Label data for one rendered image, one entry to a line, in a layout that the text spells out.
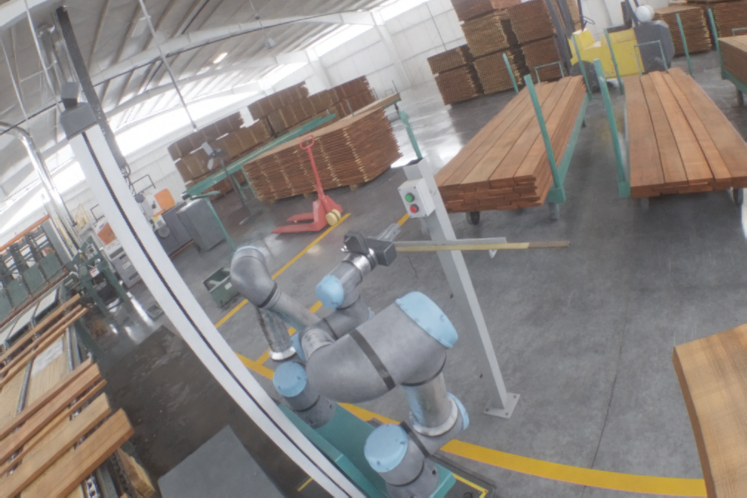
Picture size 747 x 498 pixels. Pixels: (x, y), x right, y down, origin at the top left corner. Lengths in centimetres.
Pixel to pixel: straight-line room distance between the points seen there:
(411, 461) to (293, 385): 51
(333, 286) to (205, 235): 678
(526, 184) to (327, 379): 220
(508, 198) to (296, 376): 195
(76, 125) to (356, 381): 60
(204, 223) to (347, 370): 712
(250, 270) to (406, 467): 69
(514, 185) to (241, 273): 199
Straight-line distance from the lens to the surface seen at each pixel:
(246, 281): 111
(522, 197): 266
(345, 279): 92
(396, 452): 91
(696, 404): 82
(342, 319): 96
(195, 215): 751
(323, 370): 59
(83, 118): 68
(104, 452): 175
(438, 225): 126
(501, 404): 193
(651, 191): 252
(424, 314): 57
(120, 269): 906
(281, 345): 136
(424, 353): 58
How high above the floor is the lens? 160
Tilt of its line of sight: 20 degrees down
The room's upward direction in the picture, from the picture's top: 25 degrees counter-clockwise
